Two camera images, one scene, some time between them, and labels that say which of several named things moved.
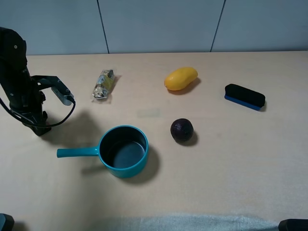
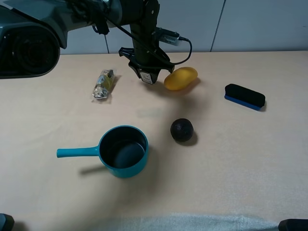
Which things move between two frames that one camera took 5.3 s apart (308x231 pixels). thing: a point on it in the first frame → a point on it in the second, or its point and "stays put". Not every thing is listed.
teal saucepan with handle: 123,150 stays put
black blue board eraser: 247,97 stays put
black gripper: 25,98 → 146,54
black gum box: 39,130 → 146,77
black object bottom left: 6,222 stays put
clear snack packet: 104,83 stays put
